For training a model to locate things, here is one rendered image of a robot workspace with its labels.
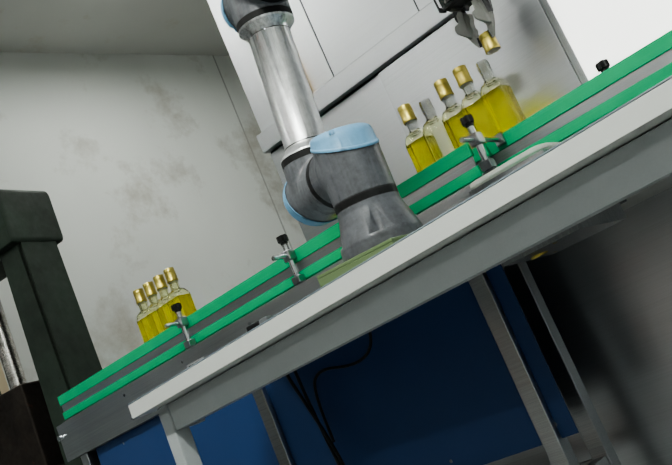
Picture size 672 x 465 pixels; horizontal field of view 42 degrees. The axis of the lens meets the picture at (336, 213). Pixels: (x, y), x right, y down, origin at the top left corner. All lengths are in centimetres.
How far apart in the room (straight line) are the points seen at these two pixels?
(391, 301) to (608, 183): 43
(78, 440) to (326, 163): 173
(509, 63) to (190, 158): 422
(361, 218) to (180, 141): 476
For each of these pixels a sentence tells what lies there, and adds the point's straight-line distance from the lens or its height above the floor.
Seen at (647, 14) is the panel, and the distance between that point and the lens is 203.
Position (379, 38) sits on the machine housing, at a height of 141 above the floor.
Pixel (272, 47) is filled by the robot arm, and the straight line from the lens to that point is 171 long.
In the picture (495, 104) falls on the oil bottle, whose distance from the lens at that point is 199.
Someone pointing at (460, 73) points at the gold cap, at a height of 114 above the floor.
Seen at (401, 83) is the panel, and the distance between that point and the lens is 230.
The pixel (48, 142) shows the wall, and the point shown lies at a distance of 567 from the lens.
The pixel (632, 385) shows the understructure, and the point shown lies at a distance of 212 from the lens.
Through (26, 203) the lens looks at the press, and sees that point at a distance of 408.
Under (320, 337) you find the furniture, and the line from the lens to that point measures 159.
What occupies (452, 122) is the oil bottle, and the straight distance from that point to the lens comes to 204.
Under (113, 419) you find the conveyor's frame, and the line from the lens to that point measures 284.
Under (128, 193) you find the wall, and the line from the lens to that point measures 575.
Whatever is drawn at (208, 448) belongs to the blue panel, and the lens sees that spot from 256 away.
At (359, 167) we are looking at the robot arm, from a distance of 149.
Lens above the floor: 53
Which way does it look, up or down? 13 degrees up
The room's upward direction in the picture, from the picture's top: 23 degrees counter-clockwise
